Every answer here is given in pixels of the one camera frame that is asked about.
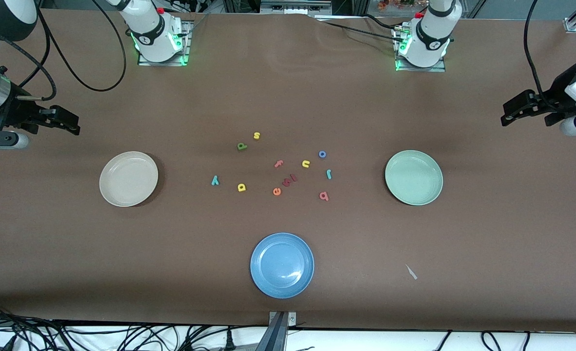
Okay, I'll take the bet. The beige brown plate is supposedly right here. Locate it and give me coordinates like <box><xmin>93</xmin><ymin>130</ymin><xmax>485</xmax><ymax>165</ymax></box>
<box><xmin>99</xmin><ymin>151</ymin><xmax>159</xmax><ymax>208</ymax></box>

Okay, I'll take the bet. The pale green plate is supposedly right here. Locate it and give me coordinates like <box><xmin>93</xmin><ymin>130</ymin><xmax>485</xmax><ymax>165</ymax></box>
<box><xmin>384</xmin><ymin>149</ymin><xmax>444</xmax><ymax>206</ymax></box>

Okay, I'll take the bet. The brown table cover sheet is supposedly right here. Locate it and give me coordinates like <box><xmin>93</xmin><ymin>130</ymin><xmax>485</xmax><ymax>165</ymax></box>
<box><xmin>0</xmin><ymin>10</ymin><xmax>576</xmax><ymax>333</ymax></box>

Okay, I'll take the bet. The grey box device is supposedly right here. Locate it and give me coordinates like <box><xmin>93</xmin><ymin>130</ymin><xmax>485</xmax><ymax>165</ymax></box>
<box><xmin>260</xmin><ymin>0</ymin><xmax>332</xmax><ymax>15</ymax></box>

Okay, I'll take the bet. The blue plate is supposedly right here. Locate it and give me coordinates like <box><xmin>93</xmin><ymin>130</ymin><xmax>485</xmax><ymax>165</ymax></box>
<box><xmin>250</xmin><ymin>232</ymin><xmax>315</xmax><ymax>299</ymax></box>

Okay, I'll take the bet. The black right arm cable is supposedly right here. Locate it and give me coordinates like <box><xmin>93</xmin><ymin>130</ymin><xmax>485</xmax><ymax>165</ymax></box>
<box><xmin>0</xmin><ymin>0</ymin><xmax>127</xmax><ymax>101</ymax></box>

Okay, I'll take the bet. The black base supply cable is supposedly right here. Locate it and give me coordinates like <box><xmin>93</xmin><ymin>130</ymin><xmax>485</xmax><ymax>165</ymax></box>
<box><xmin>317</xmin><ymin>20</ymin><xmax>404</xmax><ymax>43</ymax></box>
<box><xmin>361</xmin><ymin>14</ymin><xmax>405</xmax><ymax>31</ymax></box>

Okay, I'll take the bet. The black floor cable tangle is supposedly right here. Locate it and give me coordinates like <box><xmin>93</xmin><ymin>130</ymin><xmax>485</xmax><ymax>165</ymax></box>
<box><xmin>0</xmin><ymin>302</ymin><xmax>269</xmax><ymax>351</ymax></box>

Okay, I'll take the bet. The grey metal mount bracket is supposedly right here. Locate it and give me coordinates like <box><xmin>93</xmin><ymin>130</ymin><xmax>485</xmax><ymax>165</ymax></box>
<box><xmin>256</xmin><ymin>311</ymin><xmax>298</xmax><ymax>351</ymax></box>

